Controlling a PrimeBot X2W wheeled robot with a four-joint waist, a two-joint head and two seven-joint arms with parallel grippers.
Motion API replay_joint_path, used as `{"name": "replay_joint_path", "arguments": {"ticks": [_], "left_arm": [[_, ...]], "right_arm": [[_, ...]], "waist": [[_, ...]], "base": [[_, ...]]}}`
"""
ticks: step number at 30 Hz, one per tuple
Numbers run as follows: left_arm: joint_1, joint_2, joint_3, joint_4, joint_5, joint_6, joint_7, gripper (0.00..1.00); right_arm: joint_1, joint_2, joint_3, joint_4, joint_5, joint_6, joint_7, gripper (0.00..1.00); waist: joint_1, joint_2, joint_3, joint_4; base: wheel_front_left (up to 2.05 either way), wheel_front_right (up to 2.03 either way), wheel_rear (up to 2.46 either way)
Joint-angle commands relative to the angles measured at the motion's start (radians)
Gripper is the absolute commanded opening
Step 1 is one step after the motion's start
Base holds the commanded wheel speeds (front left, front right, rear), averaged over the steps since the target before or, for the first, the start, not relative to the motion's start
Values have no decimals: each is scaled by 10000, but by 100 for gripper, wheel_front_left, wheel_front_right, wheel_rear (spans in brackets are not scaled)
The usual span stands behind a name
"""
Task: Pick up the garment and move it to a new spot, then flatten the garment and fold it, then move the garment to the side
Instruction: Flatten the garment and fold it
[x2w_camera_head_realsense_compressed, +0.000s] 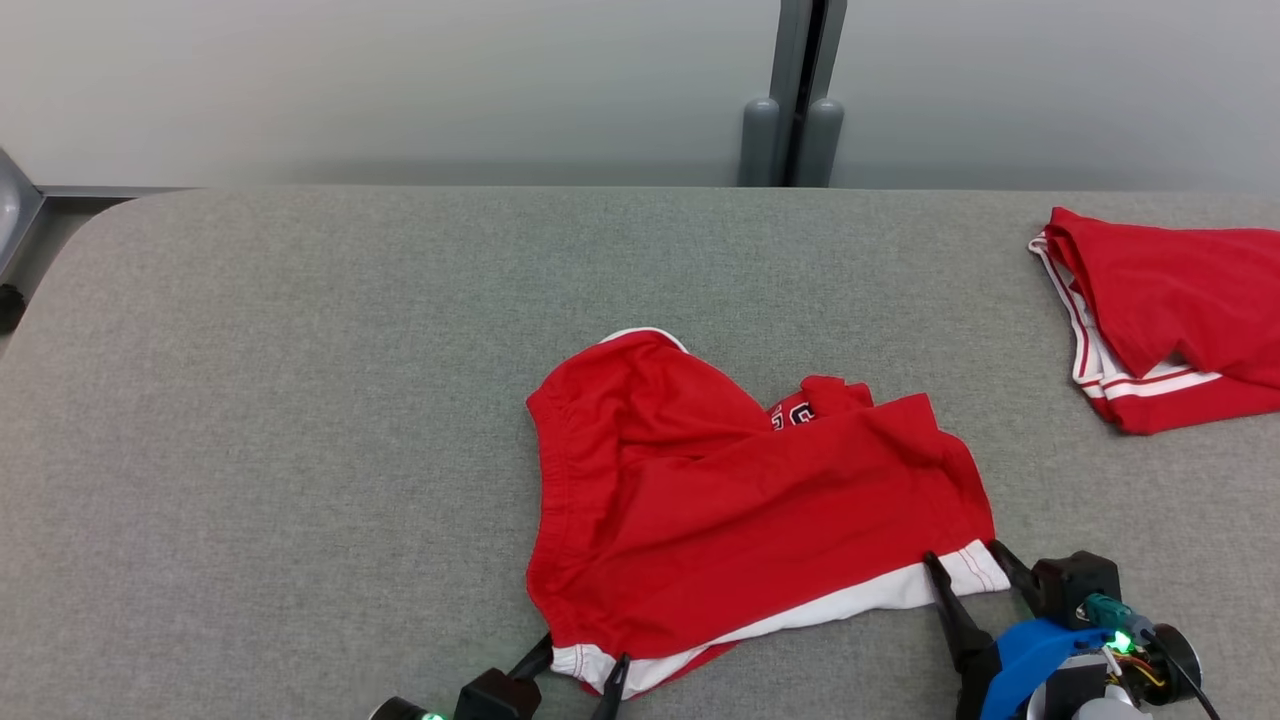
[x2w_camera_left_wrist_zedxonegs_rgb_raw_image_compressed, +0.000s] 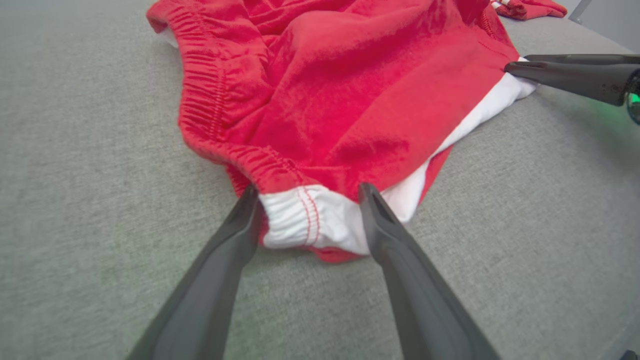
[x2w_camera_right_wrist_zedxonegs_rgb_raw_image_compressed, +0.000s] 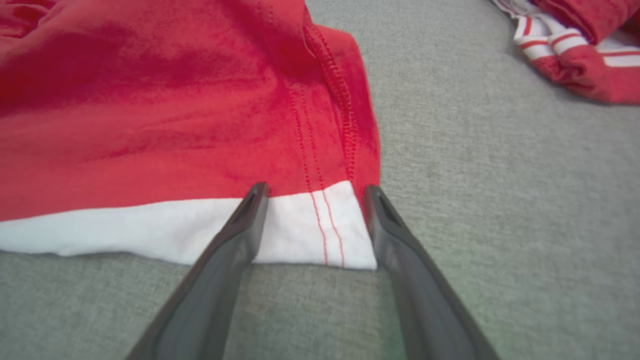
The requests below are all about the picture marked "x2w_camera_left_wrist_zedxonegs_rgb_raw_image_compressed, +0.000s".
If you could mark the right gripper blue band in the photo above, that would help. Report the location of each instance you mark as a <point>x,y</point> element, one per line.
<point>635,95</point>

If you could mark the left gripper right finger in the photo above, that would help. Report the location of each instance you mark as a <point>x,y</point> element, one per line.
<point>420,300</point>

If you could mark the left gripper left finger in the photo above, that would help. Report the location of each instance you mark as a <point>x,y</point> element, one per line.
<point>205,290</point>

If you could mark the red and white shirt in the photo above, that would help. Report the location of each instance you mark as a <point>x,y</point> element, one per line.
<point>530,9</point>

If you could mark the red shorts white trim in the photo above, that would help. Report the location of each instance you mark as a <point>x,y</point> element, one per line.
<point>350,100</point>

